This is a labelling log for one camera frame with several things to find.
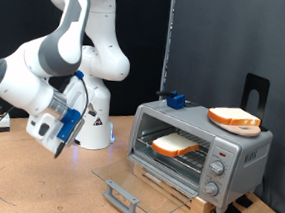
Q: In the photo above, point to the black metal bookend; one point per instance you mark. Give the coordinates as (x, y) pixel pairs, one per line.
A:
(263, 85)

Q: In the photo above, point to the grey fabric curtain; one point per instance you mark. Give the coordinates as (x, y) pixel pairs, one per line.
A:
(222, 33)

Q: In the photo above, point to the silver oven knob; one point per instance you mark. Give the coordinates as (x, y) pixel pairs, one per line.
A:
(211, 188)
(217, 168)

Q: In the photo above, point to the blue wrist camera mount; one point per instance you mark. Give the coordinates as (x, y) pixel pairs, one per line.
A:
(68, 123)

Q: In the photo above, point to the silver toaster oven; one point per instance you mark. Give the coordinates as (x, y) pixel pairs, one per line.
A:
(245, 159)

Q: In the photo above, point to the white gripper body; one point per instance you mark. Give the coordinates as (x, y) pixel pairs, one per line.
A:
(41, 129)

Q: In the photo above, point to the black foam pad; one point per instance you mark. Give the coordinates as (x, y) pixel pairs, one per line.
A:
(245, 201)
(227, 211)

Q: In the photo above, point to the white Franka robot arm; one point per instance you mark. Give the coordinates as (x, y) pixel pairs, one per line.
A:
(99, 59)

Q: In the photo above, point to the spatula with blue grip block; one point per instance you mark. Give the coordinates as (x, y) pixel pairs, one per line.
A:
(176, 101)

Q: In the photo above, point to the black fabric curtain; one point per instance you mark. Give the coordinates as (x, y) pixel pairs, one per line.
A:
(145, 36)

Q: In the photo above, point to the grey emergency stop box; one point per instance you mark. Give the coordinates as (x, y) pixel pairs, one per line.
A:
(1, 126)

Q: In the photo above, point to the white bread slice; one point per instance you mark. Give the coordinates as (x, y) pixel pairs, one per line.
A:
(232, 115)
(174, 143)

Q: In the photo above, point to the round wooden board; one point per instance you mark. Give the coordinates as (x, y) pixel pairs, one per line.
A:
(245, 130)

